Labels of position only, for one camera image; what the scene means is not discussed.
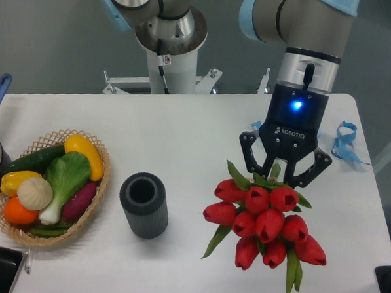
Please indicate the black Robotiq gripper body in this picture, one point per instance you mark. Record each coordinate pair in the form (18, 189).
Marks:
(290, 129)

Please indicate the red tulip bouquet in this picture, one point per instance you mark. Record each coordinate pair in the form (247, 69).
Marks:
(265, 215)

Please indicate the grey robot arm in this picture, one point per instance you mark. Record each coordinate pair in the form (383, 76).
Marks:
(315, 33)

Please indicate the dark grey ribbed vase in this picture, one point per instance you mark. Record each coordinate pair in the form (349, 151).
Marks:
(143, 199)

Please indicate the black device at edge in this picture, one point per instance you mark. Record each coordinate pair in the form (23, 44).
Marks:
(383, 275)

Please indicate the yellow squash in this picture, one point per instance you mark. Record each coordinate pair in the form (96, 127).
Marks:
(78, 143)

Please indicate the green bok choy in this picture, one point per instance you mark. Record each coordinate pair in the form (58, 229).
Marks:
(66, 175)

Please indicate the purple sweet potato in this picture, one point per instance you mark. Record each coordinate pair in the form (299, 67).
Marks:
(77, 205)

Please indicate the woven wicker basket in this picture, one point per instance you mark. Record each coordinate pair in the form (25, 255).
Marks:
(57, 138)

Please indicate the green cucumber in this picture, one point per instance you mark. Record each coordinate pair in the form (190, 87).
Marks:
(37, 161)

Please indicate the green pea pods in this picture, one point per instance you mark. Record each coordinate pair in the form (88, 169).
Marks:
(48, 231)

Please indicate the white steamed bun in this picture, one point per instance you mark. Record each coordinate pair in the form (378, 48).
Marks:
(34, 193)

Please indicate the yellow bell pepper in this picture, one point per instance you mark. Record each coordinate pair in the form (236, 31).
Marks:
(11, 181)

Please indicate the orange fruit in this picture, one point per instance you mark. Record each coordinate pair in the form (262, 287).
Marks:
(16, 213)

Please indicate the black smartphone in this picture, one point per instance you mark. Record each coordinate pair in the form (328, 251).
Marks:
(10, 263)

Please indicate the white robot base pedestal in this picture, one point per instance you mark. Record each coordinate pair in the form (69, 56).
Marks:
(168, 74)

